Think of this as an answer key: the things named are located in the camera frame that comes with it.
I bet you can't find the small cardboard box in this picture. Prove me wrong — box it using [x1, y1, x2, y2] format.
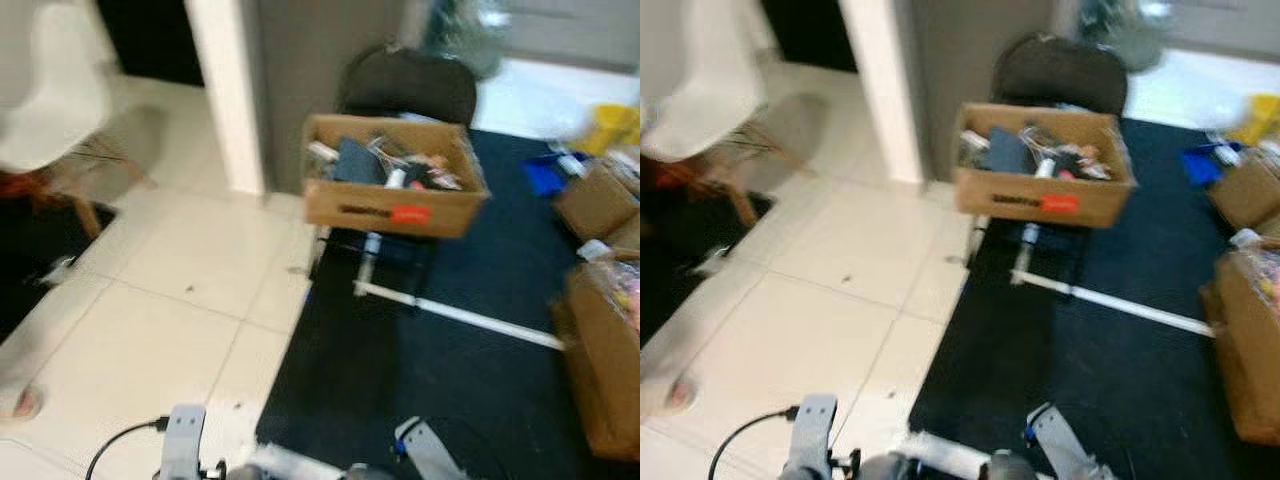
[552, 160, 641, 243]
[1207, 148, 1280, 233]

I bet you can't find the blue cloth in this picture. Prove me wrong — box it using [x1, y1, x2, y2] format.
[521, 152, 568, 198]
[1178, 143, 1223, 189]

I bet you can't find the yellow object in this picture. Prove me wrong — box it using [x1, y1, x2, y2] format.
[1236, 93, 1280, 146]
[588, 102, 641, 153]

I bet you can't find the large cardboard box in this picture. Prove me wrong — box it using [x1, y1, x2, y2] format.
[1200, 245, 1280, 448]
[553, 255, 641, 463]

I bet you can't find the white plastic chair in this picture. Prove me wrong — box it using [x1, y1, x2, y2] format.
[640, 0, 769, 164]
[0, 0, 113, 174]

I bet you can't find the long white rod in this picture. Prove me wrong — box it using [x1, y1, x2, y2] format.
[1010, 268, 1216, 338]
[354, 280, 567, 352]

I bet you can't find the open cardboard box red label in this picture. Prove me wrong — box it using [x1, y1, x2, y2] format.
[301, 113, 492, 241]
[953, 102, 1138, 230]

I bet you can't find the large black carpet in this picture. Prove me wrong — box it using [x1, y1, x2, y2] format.
[254, 128, 641, 480]
[905, 117, 1280, 480]

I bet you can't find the silver cylinder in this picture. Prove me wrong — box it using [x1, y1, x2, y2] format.
[359, 232, 385, 288]
[1014, 222, 1042, 277]

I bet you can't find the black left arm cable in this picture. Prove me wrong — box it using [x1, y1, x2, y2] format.
[708, 405, 803, 480]
[84, 417, 169, 480]

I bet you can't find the white door frame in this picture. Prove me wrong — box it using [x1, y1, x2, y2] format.
[184, 0, 271, 198]
[838, 0, 927, 187]

